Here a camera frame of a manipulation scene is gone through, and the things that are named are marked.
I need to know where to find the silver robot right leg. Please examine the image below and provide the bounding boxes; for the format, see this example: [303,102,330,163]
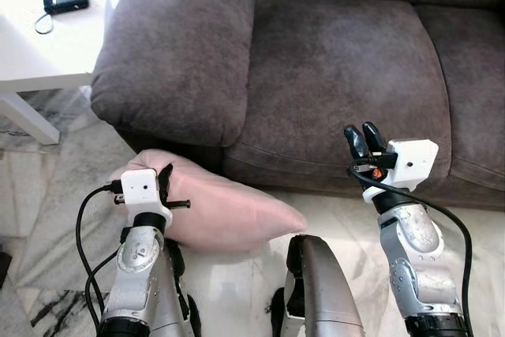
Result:
[271,234,365,337]

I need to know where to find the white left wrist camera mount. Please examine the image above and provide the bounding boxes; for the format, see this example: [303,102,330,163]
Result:
[120,169,173,227]

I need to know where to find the pink pillow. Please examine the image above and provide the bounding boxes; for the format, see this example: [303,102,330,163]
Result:
[110,149,310,253]

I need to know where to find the black pouch with strap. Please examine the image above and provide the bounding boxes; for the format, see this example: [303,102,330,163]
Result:
[35,0,90,36]

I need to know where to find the grey-brown fabric sofa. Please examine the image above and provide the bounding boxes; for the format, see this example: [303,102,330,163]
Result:
[91,0,505,212]

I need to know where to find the white side table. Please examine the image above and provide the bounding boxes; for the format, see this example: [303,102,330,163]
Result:
[0,0,119,146]

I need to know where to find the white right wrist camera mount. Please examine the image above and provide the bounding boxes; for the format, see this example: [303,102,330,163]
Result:
[363,140,440,200]

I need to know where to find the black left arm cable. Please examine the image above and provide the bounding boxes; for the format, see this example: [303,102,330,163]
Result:
[76,182,125,331]

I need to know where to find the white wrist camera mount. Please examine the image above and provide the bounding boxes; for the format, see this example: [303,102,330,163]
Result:
[120,169,173,227]
[363,140,440,200]

